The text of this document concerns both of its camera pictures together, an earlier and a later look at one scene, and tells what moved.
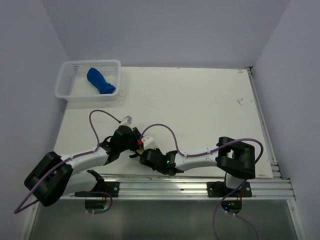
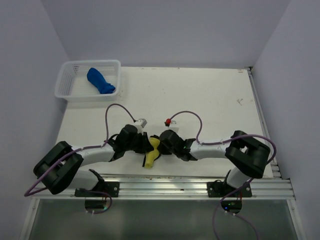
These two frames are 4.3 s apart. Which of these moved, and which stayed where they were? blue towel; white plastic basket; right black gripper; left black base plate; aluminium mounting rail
Moved: right black gripper
Stayed: aluminium mounting rail; blue towel; left black base plate; white plastic basket
